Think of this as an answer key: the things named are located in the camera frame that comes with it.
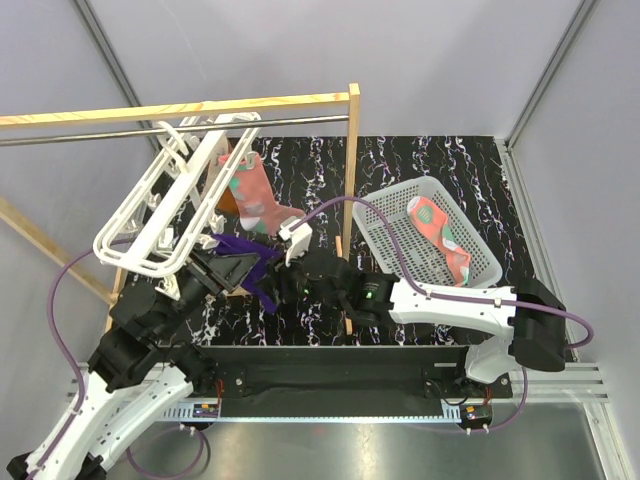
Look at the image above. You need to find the pink patterned sock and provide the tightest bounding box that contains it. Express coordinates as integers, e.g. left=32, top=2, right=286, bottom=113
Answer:
left=406, top=196, right=472, bottom=287
left=228, top=151, right=305, bottom=236

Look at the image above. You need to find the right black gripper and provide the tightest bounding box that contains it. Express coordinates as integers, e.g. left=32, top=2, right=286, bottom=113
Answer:
left=254, top=240, right=347, bottom=312

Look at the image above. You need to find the orange sock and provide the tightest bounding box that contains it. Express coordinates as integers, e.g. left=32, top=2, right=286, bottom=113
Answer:
left=217, top=140, right=239, bottom=216

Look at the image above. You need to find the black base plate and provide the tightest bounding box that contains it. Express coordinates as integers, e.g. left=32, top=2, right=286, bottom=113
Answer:
left=107, top=344, right=514, bottom=419

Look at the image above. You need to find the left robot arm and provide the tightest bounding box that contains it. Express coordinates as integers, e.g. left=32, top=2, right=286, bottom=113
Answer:
left=7, top=252, right=259, bottom=479

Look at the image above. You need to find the white plastic basket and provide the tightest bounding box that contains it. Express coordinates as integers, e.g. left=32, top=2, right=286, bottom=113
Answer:
left=353, top=176, right=502, bottom=288

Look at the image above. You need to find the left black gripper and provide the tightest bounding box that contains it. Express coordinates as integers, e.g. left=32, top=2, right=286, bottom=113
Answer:
left=155, top=244, right=262, bottom=339

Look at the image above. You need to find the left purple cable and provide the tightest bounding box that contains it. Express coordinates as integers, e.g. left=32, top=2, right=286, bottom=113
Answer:
left=24, top=237, right=136, bottom=471

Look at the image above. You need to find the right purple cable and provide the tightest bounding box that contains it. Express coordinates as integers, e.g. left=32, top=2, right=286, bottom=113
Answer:
left=294, top=197, right=596, bottom=351

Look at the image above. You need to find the wooden clothes rack frame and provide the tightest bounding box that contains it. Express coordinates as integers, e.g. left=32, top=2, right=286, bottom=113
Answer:
left=0, top=83, right=362, bottom=337

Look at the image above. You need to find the purple cable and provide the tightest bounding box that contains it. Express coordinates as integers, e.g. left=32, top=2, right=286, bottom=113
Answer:
left=294, top=197, right=596, bottom=351
left=24, top=237, right=136, bottom=471

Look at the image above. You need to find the metal rack rod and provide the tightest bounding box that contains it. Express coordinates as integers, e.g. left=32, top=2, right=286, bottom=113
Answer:
left=1, top=114, right=348, bottom=147

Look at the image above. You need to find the purple sock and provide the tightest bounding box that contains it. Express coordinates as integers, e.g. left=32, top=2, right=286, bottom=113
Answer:
left=209, top=233, right=284, bottom=316

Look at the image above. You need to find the white plastic clip hanger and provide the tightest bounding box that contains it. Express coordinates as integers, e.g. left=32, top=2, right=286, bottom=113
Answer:
left=93, top=112, right=261, bottom=300

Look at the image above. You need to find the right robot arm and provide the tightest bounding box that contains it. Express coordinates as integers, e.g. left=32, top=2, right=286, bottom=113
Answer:
left=257, top=251, right=568, bottom=397

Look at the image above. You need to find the black marbled mat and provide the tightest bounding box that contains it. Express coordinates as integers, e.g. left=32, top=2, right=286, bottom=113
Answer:
left=117, top=135, right=546, bottom=347

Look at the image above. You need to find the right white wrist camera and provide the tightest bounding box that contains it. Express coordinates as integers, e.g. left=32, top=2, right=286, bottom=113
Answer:
left=277, top=217, right=313, bottom=267

